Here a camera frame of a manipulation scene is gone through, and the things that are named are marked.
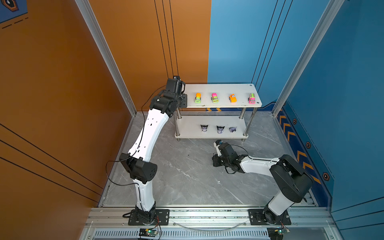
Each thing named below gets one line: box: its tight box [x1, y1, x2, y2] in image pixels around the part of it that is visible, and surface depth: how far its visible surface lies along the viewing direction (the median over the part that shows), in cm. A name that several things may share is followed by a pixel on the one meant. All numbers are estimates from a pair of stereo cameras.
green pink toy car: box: [247, 93, 256, 104], surface depth 77 cm
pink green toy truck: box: [211, 92, 219, 103], surface depth 79 cm
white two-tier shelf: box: [175, 83, 262, 142], surface depth 99 cm
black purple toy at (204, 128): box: [200, 124, 209, 133], surface depth 99 cm
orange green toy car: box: [195, 92, 202, 104], surface depth 79 cm
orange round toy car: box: [229, 93, 238, 103], surface depth 79 cm
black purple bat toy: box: [216, 125, 225, 134], surface depth 98 cm
